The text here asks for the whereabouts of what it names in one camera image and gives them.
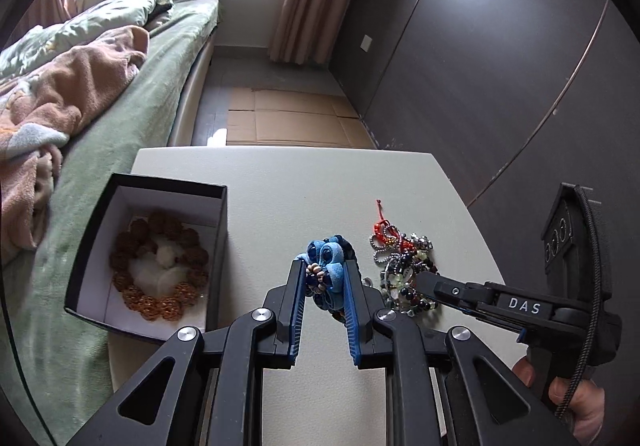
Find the person's right hand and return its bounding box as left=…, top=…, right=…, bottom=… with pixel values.
left=512, top=358, right=607, bottom=445

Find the black jewelry box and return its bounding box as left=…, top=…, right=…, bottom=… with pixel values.
left=64, top=172, right=230, bottom=344

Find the brown bead bracelet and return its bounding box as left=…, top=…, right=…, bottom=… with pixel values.
left=111, top=212, right=210, bottom=292

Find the flattened cardboard sheet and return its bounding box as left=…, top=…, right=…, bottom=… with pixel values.
left=226, top=86, right=376, bottom=147

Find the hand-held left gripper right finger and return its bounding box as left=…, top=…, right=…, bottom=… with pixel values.
left=342, top=260, right=581, bottom=446

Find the pink fleece blanket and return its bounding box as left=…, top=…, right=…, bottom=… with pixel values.
left=0, top=25, right=151, bottom=252

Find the blue fabric hair tie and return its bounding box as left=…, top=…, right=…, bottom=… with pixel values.
left=292, top=235, right=361, bottom=322

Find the golden bead bracelet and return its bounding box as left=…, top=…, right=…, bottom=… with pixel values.
left=122, top=283, right=201, bottom=323

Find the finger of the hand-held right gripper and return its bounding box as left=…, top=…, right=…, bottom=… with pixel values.
left=417, top=272, right=576, bottom=327
left=457, top=303, right=531, bottom=334

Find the pile of beaded bracelets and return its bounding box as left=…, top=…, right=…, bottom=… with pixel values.
left=370, top=221, right=443, bottom=317

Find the bed with green sheet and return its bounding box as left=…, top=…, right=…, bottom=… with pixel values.
left=0, top=0, right=221, bottom=446

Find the white fluffy padding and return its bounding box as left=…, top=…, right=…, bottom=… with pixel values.
left=131, top=238, right=193, bottom=294

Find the light green floral quilt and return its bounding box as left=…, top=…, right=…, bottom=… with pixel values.
left=0, top=0, right=175, bottom=77

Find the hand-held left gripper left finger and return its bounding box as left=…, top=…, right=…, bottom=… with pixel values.
left=65, top=260, right=308, bottom=446

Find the red cord bracelet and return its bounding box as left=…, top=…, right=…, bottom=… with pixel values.
left=374, top=200, right=416, bottom=252

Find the white side table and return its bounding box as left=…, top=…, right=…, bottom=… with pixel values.
left=107, top=147, right=506, bottom=446

